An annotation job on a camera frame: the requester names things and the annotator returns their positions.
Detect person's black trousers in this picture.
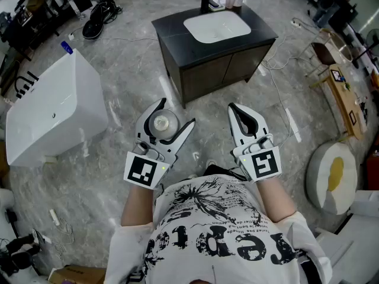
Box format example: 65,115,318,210
203,163,239,179

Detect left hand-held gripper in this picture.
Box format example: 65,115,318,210
123,97,197,191

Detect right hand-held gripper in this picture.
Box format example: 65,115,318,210
227,102,282,184

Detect white bathtub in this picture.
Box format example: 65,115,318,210
5,48,109,168

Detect round white side table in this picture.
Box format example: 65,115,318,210
320,28,354,63

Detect person's left forearm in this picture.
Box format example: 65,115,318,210
120,184,158,227

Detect black sink countertop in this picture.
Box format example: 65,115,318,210
151,4,280,70

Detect white floor cable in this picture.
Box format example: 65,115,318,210
260,18,314,147

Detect standing fan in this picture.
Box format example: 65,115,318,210
365,27,379,57

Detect wooden coffee table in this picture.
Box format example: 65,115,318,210
309,63,371,142

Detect black bag with cables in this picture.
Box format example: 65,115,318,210
82,0,123,40

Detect black bathtub faucet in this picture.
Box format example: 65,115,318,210
15,70,40,99

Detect small clear glass bottle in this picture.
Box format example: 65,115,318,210
147,109,181,140

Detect cardboard box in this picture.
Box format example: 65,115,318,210
48,264,107,284

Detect long white power strip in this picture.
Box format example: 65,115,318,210
285,107,302,143

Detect person's right forearm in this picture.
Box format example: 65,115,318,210
255,175,298,223

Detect person's white printed shirt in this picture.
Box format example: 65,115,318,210
105,175,333,284

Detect white round pouf yellow spot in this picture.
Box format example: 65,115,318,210
306,141,358,216

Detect brown chair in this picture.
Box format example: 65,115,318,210
304,41,338,77

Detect white sink basin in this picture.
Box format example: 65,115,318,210
183,11,252,44

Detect dark wooden vanity cabinet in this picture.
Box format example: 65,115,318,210
158,37,277,109

